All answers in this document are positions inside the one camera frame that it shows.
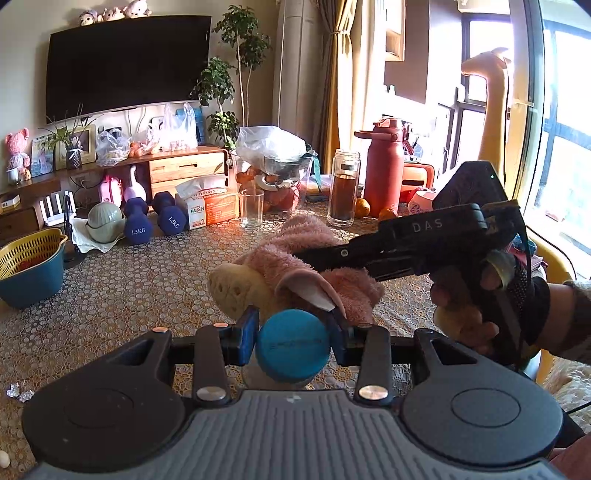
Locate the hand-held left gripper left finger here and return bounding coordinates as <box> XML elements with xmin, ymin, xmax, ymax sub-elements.
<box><xmin>111</xmin><ymin>305</ymin><xmax>260</xmax><ymax>408</ymax></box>

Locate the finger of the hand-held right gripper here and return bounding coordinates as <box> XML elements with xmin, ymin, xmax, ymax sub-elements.
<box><xmin>368</xmin><ymin>257</ymin><xmax>435</xmax><ymax>284</ymax></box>
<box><xmin>293</xmin><ymin>230</ymin><xmax>385</xmax><ymax>273</ymax></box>

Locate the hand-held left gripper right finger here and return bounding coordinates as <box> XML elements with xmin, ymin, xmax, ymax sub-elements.
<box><xmin>329</xmin><ymin>310</ymin><xmax>468</xmax><ymax>408</ymax></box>

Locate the pink plush pig toy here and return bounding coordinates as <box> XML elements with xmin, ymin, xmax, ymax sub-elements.
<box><xmin>207</xmin><ymin>214</ymin><xmax>385</xmax><ymax>325</ymax></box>

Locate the person's right forearm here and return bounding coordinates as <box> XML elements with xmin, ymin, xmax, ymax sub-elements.
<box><xmin>547</xmin><ymin>278</ymin><xmax>591</xmax><ymax>361</ymax></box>

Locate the person's right hand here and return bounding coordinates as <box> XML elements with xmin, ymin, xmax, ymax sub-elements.
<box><xmin>429</xmin><ymin>250</ymin><xmax>551</xmax><ymax>355</ymax></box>

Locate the pink cup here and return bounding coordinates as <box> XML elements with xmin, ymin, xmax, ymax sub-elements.
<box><xmin>408</xmin><ymin>189</ymin><xmax>437</xmax><ymax>216</ymax></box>

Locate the glass tea bottle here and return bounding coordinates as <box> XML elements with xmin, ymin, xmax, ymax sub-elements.
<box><xmin>327</xmin><ymin>148</ymin><xmax>361</xmax><ymax>227</ymax></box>

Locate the orange plastic box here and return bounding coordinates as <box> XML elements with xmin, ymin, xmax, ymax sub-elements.
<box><xmin>400</xmin><ymin>161</ymin><xmax>436</xmax><ymax>202</ymax></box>

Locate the red mesh bag of oranges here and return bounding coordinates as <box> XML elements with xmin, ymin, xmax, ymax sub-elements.
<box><xmin>237</xmin><ymin>166</ymin><xmax>302</xmax><ymax>214</ymax></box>

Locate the large red water bottle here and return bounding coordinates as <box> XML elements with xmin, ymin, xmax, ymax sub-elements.
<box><xmin>354</xmin><ymin>117</ymin><xmax>408</xmax><ymax>218</ymax></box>

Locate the dark metal bowl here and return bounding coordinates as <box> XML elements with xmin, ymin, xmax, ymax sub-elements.
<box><xmin>260</xmin><ymin>154</ymin><xmax>313</xmax><ymax>184</ymax></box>

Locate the clear drinking glass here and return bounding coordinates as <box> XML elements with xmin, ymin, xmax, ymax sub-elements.
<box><xmin>239</xmin><ymin>189</ymin><xmax>265</xmax><ymax>230</ymax></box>

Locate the yellow plush giraffe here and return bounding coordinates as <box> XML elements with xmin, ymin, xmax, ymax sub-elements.
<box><xmin>461</xmin><ymin>46</ymin><xmax>514</xmax><ymax>172</ymax></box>

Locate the orange white tissue pack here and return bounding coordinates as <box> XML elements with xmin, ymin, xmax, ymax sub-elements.
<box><xmin>175</xmin><ymin>175</ymin><xmax>241</xmax><ymax>230</ymax></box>

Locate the large crumpled plastic bag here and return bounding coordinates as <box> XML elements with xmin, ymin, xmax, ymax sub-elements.
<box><xmin>235</xmin><ymin>125</ymin><xmax>313</xmax><ymax>172</ymax></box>

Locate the blue dumbbell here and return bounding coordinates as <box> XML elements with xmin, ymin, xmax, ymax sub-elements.
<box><xmin>122</xmin><ymin>197</ymin><xmax>151</xmax><ymax>246</ymax></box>
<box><xmin>152</xmin><ymin>191</ymin><xmax>189</xmax><ymax>236</ymax></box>

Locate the yellow curtain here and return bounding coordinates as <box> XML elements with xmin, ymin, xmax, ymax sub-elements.
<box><xmin>322</xmin><ymin>0</ymin><xmax>359</xmax><ymax>174</ymax></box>

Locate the wooden television cabinet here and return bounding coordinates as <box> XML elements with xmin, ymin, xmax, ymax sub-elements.
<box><xmin>0</xmin><ymin>145</ymin><xmax>232</xmax><ymax>246</ymax></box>

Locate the white cloth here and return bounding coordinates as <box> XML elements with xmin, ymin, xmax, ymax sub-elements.
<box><xmin>69</xmin><ymin>216</ymin><xmax>128</xmax><ymax>254</ymax></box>

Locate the pink gourd-shaped bottle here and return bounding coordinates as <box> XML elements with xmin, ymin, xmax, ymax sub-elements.
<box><xmin>123</xmin><ymin>165</ymin><xmax>149</xmax><ymax>204</ymax></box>

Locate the white standing air conditioner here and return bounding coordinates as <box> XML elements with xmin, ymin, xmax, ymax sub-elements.
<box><xmin>272</xmin><ymin>0</ymin><xmax>339</xmax><ymax>154</ymax></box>

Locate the pink small bag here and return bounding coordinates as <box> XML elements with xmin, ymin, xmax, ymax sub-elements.
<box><xmin>99</xmin><ymin>174</ymin><xmax>125</xmax><ymax>204</ymax></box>

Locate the tall green potted tree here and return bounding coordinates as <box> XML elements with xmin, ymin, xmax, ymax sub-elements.
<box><xmin>191</xmin><ymin>6</ymin><xmax>271</xmax><ymax>149</ymax></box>

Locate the white plastic bag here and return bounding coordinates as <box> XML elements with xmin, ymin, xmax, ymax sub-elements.
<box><xmin>159</xmin><ymin>102</ymin><xmax>199</xmax><ymax>151</ymax></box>

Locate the teal plastic bowl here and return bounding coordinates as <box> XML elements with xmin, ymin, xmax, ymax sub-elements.
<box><xmin>0</xmin><ymin>251</ymin><xmax>66</xmax><ymax>309</ymax></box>

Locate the white router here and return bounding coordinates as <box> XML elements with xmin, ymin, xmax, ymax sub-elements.
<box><xmin>39</xmin><ymin>191</ymin><xmax>77</xmax><ymax>227</ymax></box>

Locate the clear plastic bag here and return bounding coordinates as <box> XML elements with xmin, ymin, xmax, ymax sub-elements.
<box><xmin>95</xmin><ymin>128</ymin><xmax>131</xmax><ymax>167</ymax></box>

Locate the yellow colander basket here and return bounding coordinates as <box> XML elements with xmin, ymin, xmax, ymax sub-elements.
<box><xmin>0</xmin><ymin>228</ymin><xmax>68</xmax><ymax>280</ymax></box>

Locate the crumpled foil wrapper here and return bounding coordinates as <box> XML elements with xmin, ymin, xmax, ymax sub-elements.
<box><xmin>6</xmin><ymin>381</ymin><xmax>36</xmax><ymax>403</ymax></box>

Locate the small plant in dark vase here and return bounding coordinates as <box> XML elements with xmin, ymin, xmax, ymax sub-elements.
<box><xmin>44</xmin><ymin>103</ymin><xmax>94</xmax><ymax>170</ymax></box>

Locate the unframed photo print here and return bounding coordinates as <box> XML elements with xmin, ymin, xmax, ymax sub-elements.
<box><xmin>31</xmin><ymin>136</ymin><xmax>57</xmax><ymax>174</ymax></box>

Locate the black television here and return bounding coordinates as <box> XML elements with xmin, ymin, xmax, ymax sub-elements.
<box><xmin>45</xmin><ymin>15</ymin><xmax>213</xmax><ymax>122</ymax></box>

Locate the pink plush bear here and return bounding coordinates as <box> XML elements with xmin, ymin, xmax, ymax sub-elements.
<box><xmin>5</xmin><ymin>128</ymin><xmax>31</xmax><ymax>181</ymax></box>

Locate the wooden photo frame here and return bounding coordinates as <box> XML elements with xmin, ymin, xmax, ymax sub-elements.
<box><xmin>55</xmin><ymin>124</ymin><xmax>98</xmax><ymax>169</ymax></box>

